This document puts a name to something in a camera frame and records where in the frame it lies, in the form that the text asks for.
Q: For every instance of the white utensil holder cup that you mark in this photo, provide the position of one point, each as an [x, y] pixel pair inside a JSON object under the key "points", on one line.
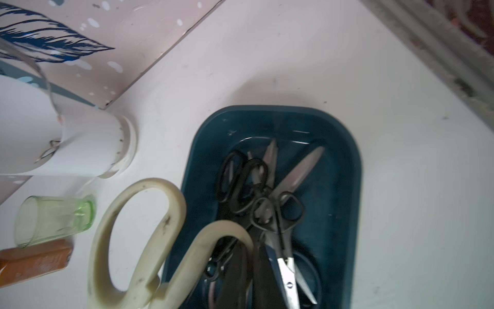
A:
{"points": [[93, 142]]}

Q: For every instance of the black scissors wide handles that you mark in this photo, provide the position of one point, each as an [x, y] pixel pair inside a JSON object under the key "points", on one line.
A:
{"points": [[222, 254]]}

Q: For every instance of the small black scissors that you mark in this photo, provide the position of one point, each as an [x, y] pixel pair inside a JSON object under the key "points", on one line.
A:
{"points": [[291, 182]]}

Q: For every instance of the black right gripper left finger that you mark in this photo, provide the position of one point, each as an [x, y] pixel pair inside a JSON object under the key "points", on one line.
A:
{"points": [[234, 288]]}

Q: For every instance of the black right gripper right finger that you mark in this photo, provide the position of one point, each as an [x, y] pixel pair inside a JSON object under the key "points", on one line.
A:
{"points": [[266, 292]]}

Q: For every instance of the large black scissors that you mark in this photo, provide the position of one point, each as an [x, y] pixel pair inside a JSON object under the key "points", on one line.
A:
{"points": [[243, 178]]}

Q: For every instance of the green translucent cup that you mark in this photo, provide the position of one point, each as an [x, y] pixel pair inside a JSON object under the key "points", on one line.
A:
{"points": [[42, 219]]}

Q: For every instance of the cream kitchen shears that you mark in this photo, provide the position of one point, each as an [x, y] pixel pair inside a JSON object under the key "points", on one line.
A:
{"points": [[145, 288]]}

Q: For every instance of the brown spice jar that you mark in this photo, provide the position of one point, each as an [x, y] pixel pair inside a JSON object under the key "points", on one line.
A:
{"points": [[22, 264]]}

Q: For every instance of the teal plastic storage box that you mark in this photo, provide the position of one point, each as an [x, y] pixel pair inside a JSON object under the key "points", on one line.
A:
{"points": [[330, 194]]}

